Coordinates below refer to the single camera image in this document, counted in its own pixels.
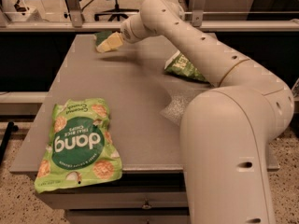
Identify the metal drawer knob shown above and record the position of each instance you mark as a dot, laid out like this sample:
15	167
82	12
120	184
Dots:
146	205

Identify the grey metal frame rail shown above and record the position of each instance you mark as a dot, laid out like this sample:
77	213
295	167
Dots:
77	15

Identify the green dang rice chips bag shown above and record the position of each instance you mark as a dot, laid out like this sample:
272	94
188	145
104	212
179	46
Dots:
80	152

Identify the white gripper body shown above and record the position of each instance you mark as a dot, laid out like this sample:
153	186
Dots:
130	32

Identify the green and yellow sponge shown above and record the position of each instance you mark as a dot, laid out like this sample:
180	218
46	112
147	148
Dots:
100	41

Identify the green jalapeno kettle chip bag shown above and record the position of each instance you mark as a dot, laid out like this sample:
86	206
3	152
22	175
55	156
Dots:
179	65

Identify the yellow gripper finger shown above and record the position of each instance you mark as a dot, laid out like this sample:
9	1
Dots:
114	41

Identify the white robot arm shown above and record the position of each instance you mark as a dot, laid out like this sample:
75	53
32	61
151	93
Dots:
224	132

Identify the black pole on floor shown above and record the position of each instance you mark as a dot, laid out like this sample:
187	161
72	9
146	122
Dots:
11	127

